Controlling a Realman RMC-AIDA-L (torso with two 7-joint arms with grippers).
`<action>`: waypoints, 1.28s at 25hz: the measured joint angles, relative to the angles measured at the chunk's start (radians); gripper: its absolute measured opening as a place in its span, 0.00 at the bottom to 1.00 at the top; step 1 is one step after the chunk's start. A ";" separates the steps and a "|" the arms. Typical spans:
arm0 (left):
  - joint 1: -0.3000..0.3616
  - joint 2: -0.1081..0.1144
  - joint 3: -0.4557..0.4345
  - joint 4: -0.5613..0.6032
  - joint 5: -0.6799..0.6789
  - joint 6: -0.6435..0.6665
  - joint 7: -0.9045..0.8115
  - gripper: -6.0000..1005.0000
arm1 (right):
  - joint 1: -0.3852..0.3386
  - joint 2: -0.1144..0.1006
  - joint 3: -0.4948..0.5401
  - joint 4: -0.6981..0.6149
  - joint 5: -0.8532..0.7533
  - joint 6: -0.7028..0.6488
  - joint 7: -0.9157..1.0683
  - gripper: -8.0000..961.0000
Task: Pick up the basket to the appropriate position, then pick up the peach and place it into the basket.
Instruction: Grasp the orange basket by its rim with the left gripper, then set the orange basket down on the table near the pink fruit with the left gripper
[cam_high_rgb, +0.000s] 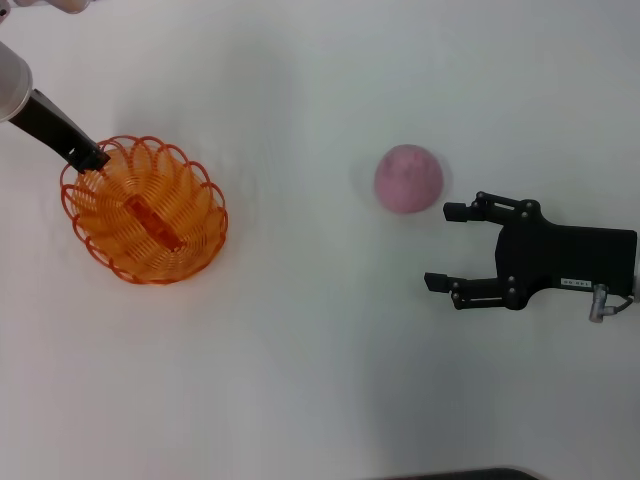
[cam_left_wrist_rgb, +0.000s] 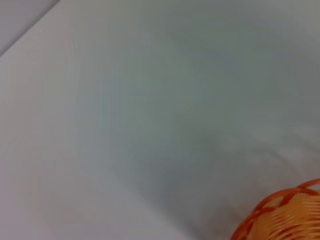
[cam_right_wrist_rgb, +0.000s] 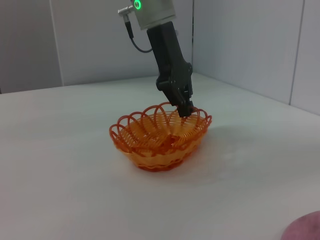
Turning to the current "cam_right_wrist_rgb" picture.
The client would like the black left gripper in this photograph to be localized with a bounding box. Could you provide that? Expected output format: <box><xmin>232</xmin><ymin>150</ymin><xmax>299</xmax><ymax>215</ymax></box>
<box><xmin>146</xmin><ymin>21</ymin><xmax>195</xmax><ymax>119</ymax></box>

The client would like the orange plastic wire basket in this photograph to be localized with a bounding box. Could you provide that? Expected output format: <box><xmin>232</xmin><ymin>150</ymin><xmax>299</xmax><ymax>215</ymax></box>
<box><xmin>108</xmin><ymin>101</ymin><xmax>213</xmax><ymax>173</ymax></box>

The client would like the pink fuzzy peach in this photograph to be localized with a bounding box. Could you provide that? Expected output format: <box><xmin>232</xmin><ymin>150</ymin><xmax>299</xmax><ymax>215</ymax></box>
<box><xmin>281</xmin><ymin>210</ymin><xmax>320</xmax><ymax>240</ymax></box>

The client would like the left gripper cable with plug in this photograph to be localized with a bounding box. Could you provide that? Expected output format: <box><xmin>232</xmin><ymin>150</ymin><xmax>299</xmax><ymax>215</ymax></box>
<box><xmin>117</xmin><ymin>6</ymin><xmax>154</xmax><ymax>54</ymax></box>

